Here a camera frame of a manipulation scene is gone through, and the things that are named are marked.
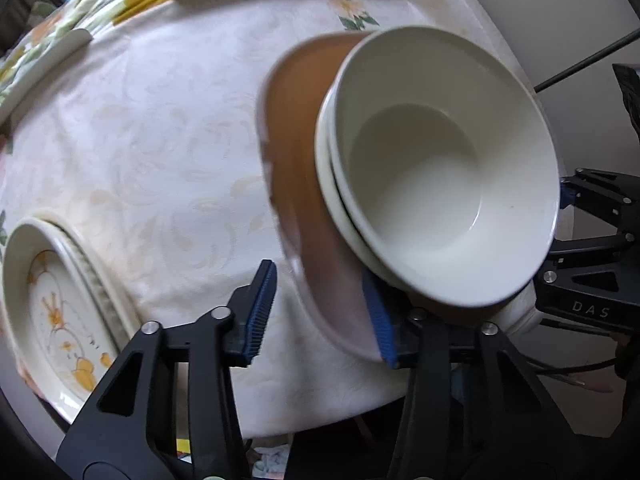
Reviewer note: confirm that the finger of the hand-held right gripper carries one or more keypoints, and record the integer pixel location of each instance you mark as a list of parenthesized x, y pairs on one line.
[(605, 192), (590, 305)]

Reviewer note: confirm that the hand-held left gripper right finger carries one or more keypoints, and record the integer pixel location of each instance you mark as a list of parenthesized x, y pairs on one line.
[(382, 330)]

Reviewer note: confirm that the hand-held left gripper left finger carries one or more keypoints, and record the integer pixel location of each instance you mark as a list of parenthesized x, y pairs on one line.
[(260, 320)]

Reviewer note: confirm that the white flared bowl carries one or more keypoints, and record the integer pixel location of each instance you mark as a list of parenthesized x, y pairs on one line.
[(430, 185), (324, 170)]

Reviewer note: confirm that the black rod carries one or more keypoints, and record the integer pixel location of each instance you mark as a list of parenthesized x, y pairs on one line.
[(585, 62)]

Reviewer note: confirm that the cream ribbed plate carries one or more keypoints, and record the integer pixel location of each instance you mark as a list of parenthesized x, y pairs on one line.
[(100, 285)]

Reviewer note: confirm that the white damask tablecloth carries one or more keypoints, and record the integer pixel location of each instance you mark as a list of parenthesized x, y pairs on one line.
[(165, 160)]

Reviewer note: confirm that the cream flower-print dish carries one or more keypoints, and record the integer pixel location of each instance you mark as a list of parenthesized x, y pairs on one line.
[(50, 320)]

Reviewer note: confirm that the grey-brown curtain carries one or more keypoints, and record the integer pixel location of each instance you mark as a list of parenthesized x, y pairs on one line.
[(15, 0)]

